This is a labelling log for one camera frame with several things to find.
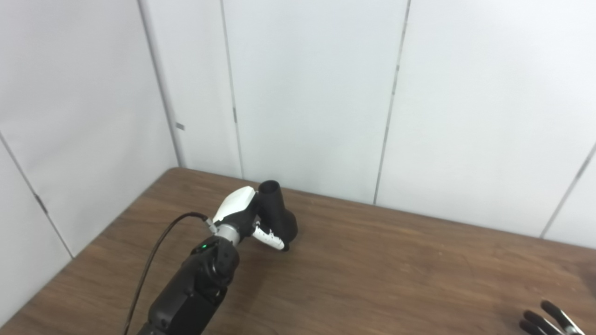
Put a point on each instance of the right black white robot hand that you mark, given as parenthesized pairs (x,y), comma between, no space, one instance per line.
(549,323)

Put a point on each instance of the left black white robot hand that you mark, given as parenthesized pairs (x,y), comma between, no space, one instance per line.
(235,207)

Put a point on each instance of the black funnel-shaped nozzle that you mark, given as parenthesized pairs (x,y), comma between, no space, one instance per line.
(278,209)

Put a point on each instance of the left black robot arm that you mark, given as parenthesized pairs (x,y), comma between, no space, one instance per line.
(195,284)

